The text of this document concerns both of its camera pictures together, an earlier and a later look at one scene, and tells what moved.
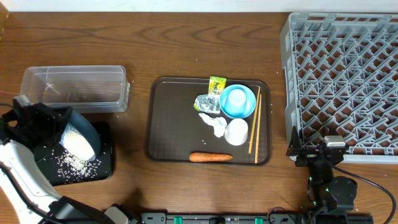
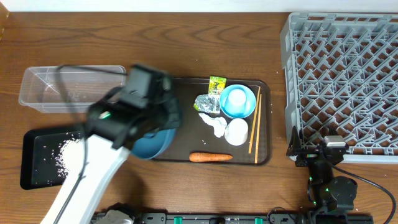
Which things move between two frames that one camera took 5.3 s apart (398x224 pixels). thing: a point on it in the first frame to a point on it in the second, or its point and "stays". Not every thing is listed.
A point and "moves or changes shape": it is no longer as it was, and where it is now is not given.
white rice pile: x=74 y=157 moves or changes shape
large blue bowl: x=76 y=120 moves or changes shape
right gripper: x=307 y=155 stays
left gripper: x=48 y=116 to x=174 y=119
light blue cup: x=236 y=99 stays
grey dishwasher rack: x=341 y=80 stays
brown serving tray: x=185 y=125 stays
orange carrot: x=204 y=157 stays
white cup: x=236 y=132 stays
